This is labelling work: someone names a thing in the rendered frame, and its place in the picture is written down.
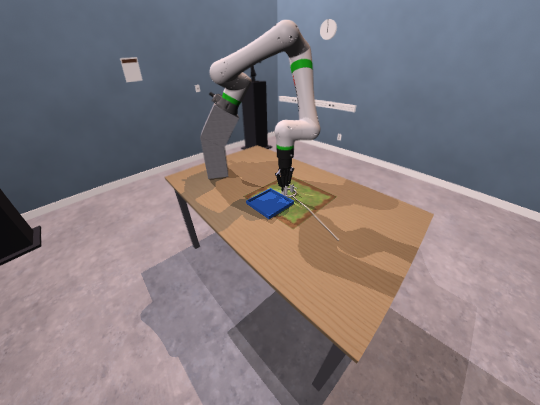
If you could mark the blue tray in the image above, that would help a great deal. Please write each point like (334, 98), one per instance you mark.
(269, 203)

